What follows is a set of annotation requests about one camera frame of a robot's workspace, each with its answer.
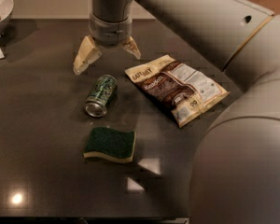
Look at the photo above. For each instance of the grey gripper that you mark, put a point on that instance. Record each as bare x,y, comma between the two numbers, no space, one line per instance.
110,31

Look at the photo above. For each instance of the green soda can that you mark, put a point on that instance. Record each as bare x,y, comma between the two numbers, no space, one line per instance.
100,96

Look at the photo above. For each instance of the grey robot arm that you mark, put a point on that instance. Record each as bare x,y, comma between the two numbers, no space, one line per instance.
235,177

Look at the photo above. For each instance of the brown and cream snack bag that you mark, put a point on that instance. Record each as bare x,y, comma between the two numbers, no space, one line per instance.
184,91

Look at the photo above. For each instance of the green and yellow sponge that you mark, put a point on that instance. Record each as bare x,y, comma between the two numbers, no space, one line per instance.
110,145

